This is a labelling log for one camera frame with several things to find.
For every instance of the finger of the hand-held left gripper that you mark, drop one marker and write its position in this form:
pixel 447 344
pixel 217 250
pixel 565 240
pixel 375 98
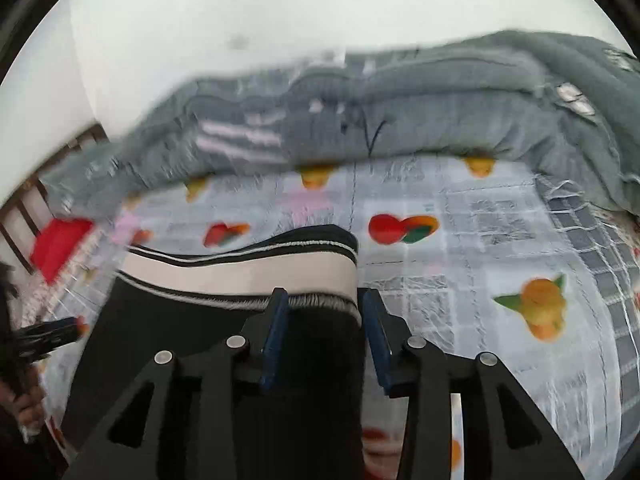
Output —
pixel 55 332

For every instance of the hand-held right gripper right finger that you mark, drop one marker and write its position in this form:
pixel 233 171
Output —
pixel 375 340

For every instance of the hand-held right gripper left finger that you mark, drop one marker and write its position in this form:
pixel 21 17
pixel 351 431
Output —
pixel 275 340

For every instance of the black pants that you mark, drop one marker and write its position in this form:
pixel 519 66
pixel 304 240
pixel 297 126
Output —
pixel 200 310

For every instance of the person's left hand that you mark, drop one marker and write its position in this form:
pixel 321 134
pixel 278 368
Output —
pixel 32 417

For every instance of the red pillow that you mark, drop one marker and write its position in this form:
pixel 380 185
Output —
pixel 62 247

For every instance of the fruit print plastic sheet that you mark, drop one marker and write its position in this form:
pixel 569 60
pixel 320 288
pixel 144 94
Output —
pixel 450 285

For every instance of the wooden bed headboard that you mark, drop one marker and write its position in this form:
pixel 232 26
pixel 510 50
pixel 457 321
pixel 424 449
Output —
pixel 90 135

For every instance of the grey floral quilt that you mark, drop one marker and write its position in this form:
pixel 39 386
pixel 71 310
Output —
pixel 425 115

